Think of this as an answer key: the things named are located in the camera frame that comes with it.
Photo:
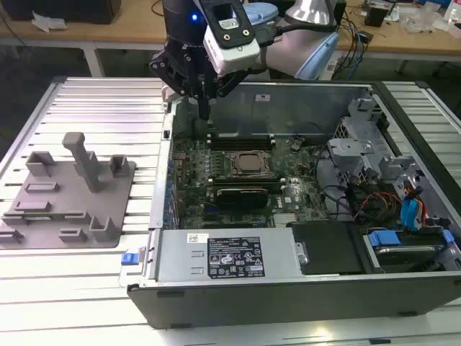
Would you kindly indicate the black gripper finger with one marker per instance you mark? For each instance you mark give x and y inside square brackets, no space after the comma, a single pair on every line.
[166,68]
[228,84]

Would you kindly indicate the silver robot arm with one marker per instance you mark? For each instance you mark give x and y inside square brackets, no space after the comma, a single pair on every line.
[288,50]

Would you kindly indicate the black RAM slot bank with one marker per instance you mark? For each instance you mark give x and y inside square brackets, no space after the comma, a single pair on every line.
[241,141]
[245,177]

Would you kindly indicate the wooden desk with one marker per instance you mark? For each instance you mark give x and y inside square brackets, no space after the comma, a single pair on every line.
[126,29]

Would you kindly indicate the CPU socket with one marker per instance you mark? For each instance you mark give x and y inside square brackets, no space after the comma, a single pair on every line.
[248,162]

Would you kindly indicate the coin battery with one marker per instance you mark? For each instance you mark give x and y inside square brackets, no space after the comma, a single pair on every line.
[296,145]

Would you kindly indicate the black graphics card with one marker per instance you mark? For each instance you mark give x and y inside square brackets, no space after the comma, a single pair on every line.
[241,198]

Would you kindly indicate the green motherboard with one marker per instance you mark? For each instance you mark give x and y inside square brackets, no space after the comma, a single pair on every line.
[299,180]

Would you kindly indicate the white crumpled paper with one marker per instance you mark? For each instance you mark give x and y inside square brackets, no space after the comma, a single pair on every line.
[47,22]

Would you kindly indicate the metal disk bay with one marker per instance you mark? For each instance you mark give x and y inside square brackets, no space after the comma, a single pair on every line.
[360,144]

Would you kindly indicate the silver heatsink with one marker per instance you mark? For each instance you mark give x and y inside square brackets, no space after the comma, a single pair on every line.
[286,220]

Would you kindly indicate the gray parts rack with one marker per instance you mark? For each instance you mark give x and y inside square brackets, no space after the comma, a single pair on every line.
[72,202]

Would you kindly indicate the silver power supply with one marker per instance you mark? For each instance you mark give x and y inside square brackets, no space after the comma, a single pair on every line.
[180,256]

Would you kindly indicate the black plastic cover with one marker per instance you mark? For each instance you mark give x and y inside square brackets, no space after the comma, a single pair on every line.
[324,248]

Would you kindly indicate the blue case latch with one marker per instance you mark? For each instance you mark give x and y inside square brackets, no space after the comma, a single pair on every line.
[129,260]

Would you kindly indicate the black PC case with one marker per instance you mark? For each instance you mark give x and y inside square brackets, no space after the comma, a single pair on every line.
[252,306]

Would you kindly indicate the hard disk in blue carrier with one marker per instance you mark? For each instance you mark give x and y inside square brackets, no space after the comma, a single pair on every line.
[403,252]

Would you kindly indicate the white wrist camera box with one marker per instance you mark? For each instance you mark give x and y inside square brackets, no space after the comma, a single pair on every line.
[234,54]

